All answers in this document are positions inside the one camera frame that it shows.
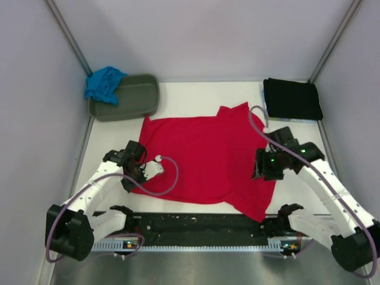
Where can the grey plastic bin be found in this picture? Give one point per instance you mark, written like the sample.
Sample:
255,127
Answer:
138,95

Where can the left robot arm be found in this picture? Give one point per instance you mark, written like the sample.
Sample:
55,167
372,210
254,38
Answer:
75,226

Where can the blue crumpled t shirt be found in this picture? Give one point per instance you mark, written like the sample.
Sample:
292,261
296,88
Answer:
102,84

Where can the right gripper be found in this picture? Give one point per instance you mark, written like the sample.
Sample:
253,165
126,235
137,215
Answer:
260,168

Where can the black folded t shirt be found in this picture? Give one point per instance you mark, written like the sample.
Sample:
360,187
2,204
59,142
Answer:
292,100

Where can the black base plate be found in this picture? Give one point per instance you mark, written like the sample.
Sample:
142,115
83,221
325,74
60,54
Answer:
189,229

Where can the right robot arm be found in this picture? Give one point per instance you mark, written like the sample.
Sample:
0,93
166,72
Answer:
352,235

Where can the grey slotted cable duct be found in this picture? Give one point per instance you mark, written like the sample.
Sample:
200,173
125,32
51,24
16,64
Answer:
128,245

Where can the red t shirt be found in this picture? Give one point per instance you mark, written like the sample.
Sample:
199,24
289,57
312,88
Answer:
209,160

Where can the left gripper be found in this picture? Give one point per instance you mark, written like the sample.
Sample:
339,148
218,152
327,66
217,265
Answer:
127,186

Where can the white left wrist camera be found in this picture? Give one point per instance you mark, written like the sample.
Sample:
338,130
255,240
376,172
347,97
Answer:
152,168

